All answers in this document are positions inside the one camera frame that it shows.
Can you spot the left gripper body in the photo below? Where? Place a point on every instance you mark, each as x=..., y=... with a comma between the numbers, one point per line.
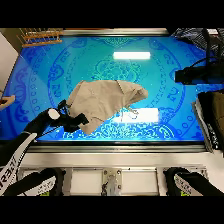
x=74, y=122

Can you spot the beige garment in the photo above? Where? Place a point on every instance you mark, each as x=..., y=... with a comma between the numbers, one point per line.
x=103, y=98

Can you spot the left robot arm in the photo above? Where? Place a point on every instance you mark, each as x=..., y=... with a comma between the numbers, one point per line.
x=32, y=125

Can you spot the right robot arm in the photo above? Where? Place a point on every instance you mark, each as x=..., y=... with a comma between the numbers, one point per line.
x=196, y=75

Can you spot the heap of clothes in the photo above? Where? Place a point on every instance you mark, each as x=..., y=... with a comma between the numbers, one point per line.
x=190, y=35

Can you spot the wooden hanger rack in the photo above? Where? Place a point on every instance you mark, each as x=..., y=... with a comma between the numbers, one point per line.
x=41, y=36

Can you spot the black garment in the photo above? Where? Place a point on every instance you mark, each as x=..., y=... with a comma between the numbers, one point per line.
x=206, y=110

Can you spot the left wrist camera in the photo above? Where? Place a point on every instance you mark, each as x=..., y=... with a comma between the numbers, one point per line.
x=63, y=106

